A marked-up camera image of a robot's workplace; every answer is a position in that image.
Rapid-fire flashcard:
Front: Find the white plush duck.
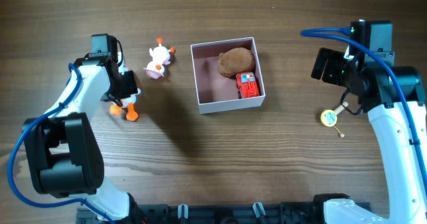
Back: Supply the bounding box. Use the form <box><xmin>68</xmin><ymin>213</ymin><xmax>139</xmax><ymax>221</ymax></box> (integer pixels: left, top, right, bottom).
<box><xmin>109</xmin><ymin>88</ymin><xmax>141</xmax><ymax>121</ymax></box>

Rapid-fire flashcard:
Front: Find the pink hat duck toy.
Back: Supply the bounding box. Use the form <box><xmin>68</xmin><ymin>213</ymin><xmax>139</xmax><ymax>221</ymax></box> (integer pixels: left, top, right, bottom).
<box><xmin>143</xmin><ymin>38</ymin><xmax>176</xmax><ymax>79</ymax></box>

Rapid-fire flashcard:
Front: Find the yellow toy rattle drum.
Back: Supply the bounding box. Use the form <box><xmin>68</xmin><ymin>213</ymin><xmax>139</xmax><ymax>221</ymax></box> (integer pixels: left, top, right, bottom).
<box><xmin>320</xmin><ymin>102</ymin><xmax>348</xmax><ymax>138</ymax></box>

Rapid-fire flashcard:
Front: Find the red toy fire truck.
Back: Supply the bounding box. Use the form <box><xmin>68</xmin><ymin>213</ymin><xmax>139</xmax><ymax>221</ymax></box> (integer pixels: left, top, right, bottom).
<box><xmin>236</xmin><ymin>72</ymin><xmax>260</xmax><ymax>99</ymax></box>

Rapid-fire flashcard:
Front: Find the white box pink interior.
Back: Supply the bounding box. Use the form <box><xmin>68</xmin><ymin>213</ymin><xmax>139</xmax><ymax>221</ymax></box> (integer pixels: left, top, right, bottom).
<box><xmin>190</xmin><ymin>37</ymin><xmax>266</xmax><ymax>114</ymax></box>

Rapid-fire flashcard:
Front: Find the brown plush capybara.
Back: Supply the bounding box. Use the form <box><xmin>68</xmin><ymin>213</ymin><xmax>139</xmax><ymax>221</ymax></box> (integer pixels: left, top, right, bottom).
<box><xmin>218</xmin><ymin>47</ymin><xmax>256</xmax><ymax>78</ymax></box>

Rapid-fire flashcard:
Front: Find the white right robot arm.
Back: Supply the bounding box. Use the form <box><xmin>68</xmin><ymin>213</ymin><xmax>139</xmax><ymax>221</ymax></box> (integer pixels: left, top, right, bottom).
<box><xmin>300</xmin><ymin>20</ymin><xmax>426</xmax><ymax>223</ymax></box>

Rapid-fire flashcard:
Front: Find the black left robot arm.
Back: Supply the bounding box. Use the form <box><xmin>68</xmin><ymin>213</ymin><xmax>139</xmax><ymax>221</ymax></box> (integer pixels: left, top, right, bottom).
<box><xmin>7</xmin><ymin>33</ymin><xmax>147</xmax><ymax>223</ymax></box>

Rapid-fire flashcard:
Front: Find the blue left cable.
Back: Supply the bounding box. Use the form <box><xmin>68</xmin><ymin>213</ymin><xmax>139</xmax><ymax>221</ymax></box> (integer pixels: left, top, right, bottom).
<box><xmin>7</xmin><ymin>62</ymin><xmax>116</xmax><ymax>224</ymax></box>

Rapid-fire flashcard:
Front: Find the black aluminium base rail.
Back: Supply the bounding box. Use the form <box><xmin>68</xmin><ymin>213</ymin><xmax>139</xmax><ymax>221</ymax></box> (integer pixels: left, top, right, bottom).
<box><xmin>75</xmin><ymin>202</ymin><xmax>373</xmax><ymax>224</ymax></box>

